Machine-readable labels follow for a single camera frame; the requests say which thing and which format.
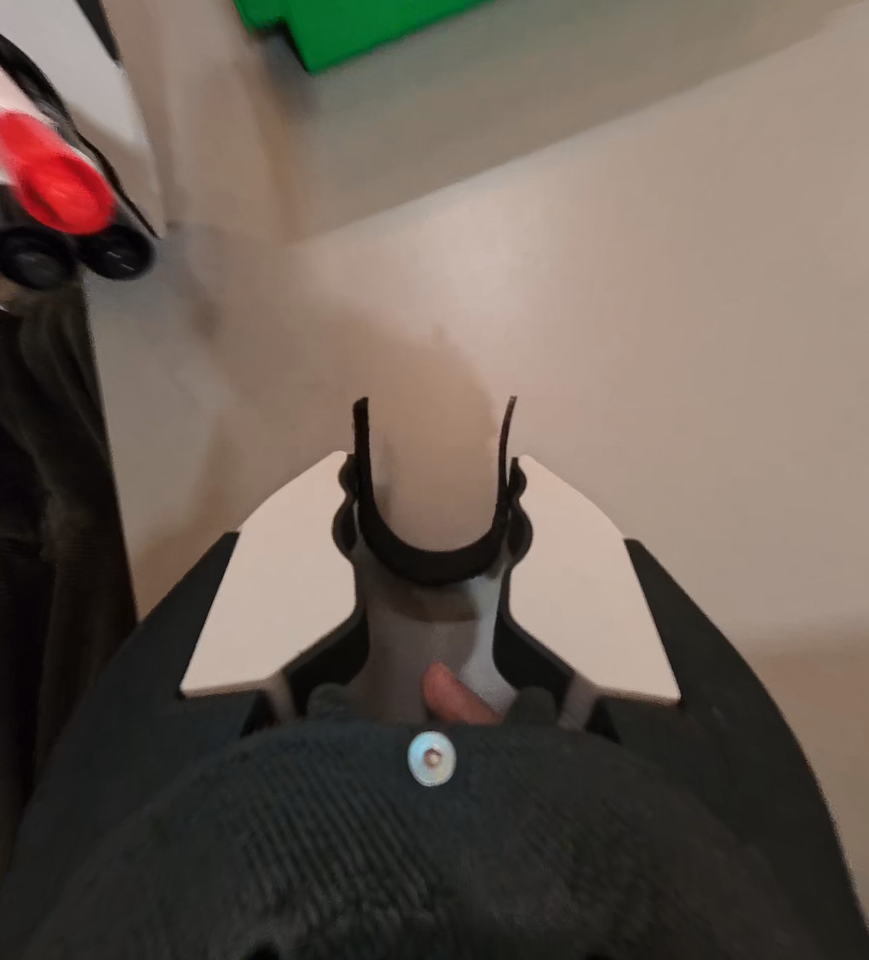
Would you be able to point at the red dry erase marker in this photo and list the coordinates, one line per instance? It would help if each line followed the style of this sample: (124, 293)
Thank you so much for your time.
(52, 180)

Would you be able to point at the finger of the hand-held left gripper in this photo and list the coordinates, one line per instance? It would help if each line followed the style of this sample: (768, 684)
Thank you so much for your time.
(81, 75)

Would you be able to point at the green plastic bin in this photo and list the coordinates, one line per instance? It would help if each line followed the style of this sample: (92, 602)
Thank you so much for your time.
(359, 26)

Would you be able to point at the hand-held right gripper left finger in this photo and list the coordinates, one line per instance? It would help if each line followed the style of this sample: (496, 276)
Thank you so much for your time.
(270, 599)

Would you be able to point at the dark olive pants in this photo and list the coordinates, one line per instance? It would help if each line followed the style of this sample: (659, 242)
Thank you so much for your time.
(37, 412)

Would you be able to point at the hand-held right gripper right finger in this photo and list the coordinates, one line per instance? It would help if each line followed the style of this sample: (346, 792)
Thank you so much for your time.
(592, 608)

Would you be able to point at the person's right hand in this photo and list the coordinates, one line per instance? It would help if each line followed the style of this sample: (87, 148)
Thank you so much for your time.
(453, 697)

